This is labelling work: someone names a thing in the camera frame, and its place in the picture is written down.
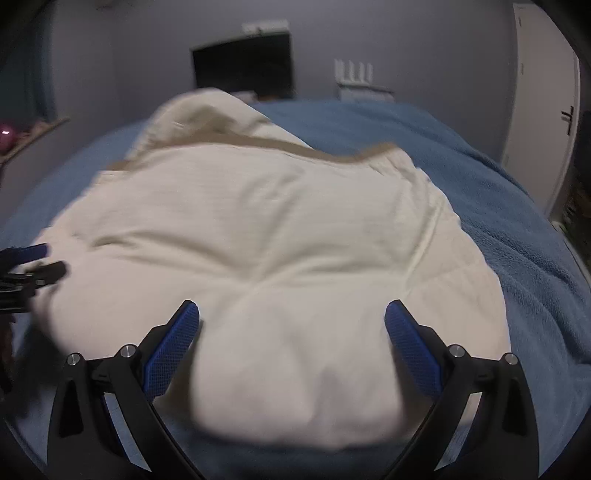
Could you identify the pink round lamp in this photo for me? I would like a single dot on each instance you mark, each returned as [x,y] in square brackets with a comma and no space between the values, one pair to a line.
[6,137]

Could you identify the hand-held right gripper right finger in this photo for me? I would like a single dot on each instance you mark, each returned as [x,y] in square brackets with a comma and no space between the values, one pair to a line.
[413,350]

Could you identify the cream hoodie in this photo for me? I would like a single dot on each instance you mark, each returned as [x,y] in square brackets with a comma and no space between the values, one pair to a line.
[277,277]

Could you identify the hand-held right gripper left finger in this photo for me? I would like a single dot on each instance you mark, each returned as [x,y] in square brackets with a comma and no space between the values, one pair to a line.
[171,346]

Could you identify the white box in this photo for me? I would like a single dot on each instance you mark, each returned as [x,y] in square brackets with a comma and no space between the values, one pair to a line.
[367,92]

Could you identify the black flat screen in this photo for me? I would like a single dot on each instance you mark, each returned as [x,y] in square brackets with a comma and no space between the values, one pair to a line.
[244,64]

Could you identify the white power strip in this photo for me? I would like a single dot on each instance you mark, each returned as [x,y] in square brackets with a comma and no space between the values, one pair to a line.
[265,26]

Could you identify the blue curtain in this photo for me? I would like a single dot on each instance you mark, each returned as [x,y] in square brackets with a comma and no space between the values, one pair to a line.
[41,69]

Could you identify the wooden shelf edge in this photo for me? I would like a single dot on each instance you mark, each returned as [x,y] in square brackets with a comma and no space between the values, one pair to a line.
[39,134]

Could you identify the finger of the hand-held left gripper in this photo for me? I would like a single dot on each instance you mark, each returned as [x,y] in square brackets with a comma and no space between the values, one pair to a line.
[51,271]
[28,253]

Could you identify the white router with antennas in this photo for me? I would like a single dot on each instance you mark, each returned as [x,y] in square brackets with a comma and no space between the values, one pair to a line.
[353,73]

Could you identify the white wardrobe door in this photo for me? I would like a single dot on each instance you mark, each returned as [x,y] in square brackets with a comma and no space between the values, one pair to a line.
[540,101]

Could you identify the blue fleece blanket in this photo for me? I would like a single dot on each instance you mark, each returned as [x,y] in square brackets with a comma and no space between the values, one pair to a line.
[517,240]

